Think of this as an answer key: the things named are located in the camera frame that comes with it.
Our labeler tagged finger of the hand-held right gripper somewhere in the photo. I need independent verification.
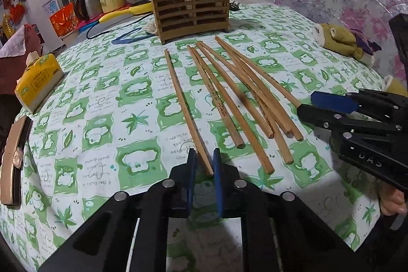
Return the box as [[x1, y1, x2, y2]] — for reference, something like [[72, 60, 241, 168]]
[[297, 104, 399, 132], [311, 89, 399, 115]]

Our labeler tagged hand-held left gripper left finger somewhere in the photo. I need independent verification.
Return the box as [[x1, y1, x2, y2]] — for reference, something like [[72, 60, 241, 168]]
[[38, 149, 196, 272]]

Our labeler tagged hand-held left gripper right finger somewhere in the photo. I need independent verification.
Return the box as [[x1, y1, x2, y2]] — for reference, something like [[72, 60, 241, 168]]
[[213, 148, 377, 272]]

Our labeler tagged slender wooden chopstick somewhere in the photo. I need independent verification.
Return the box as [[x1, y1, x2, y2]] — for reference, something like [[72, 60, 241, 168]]
[[164, 49, 214, 177]]

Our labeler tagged bunch of wooden chopsticks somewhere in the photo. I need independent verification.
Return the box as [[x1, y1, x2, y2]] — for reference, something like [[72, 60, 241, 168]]
[[187, 35, 305, 175]]

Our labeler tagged person's right hand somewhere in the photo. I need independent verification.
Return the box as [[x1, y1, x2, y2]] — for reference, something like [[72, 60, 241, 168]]
[[380, 186, 408, 217]]

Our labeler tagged olive plush toy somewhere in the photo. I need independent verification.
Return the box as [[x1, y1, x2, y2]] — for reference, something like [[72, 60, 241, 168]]
[[313, 22, 382, 66]]

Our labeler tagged yellow plush toy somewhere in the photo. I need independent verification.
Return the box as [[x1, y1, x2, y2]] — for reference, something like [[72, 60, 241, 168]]
[[382, 74, 408, 98]]

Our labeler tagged green printed tablecloth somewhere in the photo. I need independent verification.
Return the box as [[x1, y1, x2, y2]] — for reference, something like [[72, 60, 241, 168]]
[[0, 1, 408, 272]]

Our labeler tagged yellow plastic tool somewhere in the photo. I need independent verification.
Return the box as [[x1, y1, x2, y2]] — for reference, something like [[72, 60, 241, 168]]
[[99, 3, 154, 24]]

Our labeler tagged brown wooden chair back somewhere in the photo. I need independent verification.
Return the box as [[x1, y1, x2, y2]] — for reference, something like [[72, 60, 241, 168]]
[[0, 115, 33, 208]]

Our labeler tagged yellow tissue pack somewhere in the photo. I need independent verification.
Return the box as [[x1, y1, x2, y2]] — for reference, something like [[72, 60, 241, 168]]
[[14, 52, 64, 114]]

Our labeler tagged stainless steel pot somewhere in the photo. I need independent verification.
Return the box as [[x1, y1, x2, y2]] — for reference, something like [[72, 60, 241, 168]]
[[91, 0, 125, 14]]

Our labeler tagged black steel kettle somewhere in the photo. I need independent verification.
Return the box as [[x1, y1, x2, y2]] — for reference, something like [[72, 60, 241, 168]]
[[74, 0, 103, 21]]

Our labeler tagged red gift bag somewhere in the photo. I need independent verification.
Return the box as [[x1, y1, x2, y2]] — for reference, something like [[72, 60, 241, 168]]
[[49, 3, 80, 37]]

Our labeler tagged maroon cloth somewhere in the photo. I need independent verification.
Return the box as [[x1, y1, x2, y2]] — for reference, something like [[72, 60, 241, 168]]
[[0, 24, 43, 69]]

